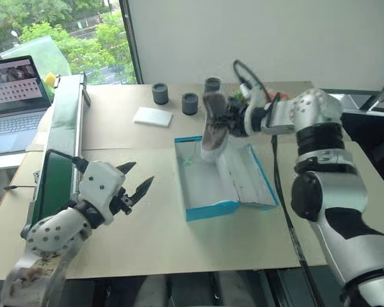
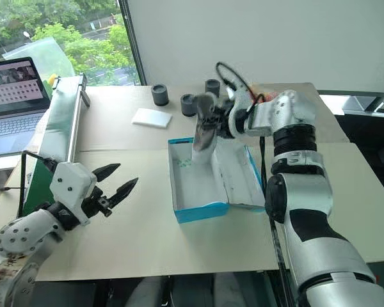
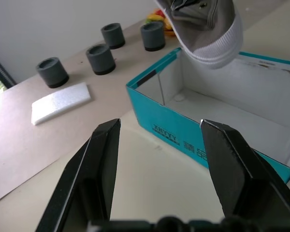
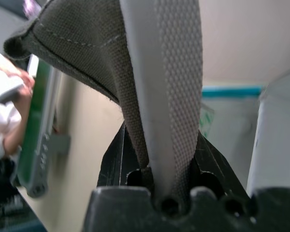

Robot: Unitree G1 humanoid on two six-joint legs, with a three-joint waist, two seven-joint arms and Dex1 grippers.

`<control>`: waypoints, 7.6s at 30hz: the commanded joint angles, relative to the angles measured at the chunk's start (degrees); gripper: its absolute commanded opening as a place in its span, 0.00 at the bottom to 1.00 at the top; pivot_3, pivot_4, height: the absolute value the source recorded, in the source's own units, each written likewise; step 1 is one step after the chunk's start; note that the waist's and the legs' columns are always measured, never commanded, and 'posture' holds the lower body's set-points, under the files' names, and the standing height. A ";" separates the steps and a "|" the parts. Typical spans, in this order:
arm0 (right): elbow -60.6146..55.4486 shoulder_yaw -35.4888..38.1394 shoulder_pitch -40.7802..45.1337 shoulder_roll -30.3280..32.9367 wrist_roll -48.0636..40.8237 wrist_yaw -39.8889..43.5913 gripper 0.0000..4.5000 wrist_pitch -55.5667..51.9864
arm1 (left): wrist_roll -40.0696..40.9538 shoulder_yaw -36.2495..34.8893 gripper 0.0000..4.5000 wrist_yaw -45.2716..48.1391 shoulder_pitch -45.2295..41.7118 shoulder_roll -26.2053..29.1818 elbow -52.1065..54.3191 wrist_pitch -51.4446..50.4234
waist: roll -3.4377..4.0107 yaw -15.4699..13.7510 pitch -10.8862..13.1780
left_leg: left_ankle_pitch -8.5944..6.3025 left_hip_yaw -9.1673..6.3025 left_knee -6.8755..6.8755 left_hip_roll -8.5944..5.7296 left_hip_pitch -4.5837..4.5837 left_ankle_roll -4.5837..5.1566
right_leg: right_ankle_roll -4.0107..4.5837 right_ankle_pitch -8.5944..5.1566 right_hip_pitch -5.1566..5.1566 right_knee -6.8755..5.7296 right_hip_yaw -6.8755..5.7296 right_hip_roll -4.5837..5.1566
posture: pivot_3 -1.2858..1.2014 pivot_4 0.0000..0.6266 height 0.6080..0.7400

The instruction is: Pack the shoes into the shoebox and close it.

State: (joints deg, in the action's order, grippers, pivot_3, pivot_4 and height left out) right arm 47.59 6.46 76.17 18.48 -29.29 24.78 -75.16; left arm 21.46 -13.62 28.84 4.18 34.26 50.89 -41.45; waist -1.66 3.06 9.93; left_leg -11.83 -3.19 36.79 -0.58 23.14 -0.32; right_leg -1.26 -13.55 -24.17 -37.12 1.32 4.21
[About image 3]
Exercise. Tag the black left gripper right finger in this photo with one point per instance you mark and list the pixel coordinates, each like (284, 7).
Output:
(241, 176)

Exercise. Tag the dark grey cylindrical cup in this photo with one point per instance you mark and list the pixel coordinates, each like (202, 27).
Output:
(153, 35)
(113, 35)
(100, 59)
(52, 72)

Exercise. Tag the colourful plastic toy fruit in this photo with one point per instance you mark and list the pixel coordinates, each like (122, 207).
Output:
(159, 18)

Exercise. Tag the grey canvas shoe white sole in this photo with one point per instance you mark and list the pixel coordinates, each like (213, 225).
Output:
(203, 26)

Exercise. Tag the white foam sheet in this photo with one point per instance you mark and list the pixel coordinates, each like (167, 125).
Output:
(61, 103)

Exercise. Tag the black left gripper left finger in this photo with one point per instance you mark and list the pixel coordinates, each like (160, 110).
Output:
(91, 174)

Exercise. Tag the teal cardboard shoebox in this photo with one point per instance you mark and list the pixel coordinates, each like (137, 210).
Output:
(159, 113)

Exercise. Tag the black window frame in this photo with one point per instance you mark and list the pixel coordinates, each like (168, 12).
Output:
(1, 72)

